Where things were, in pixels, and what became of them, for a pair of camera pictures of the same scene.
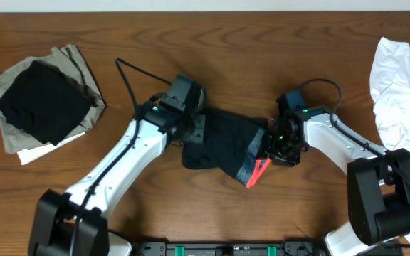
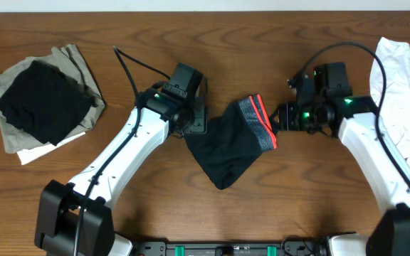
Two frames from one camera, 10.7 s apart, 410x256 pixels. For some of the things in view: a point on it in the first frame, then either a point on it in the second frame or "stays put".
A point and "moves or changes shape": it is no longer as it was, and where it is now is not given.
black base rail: (238, 248) stays put
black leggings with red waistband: (233, 143) moves or changes shape
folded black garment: (45, 103) stays put
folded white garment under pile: (25, 156) stays put
